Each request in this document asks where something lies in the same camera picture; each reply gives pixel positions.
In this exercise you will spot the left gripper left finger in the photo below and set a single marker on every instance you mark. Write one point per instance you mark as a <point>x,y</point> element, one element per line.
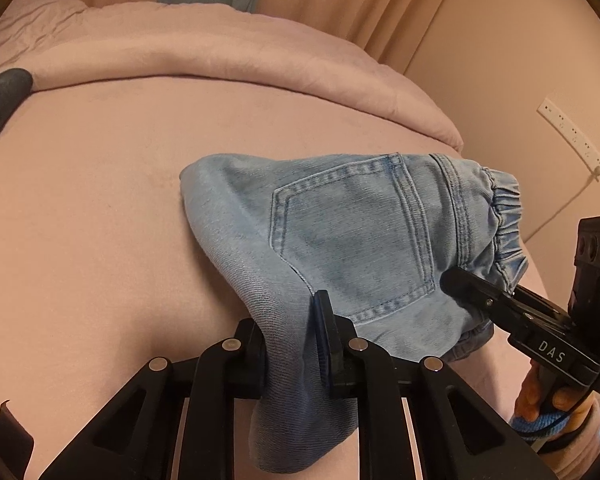
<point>171,419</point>

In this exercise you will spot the pink duvet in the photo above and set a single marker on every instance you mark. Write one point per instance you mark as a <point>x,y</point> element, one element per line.
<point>63,43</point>

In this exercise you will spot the light blue denim pants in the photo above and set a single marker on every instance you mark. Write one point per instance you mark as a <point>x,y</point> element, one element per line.
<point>375,232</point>

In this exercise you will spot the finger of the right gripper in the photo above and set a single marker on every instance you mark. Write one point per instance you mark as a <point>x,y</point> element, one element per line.
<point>518,313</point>

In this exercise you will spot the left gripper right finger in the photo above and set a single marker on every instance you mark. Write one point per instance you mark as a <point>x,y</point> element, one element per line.
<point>416,420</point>

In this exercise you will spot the white wall power strip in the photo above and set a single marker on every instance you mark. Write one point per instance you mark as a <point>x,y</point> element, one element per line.
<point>573,135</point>

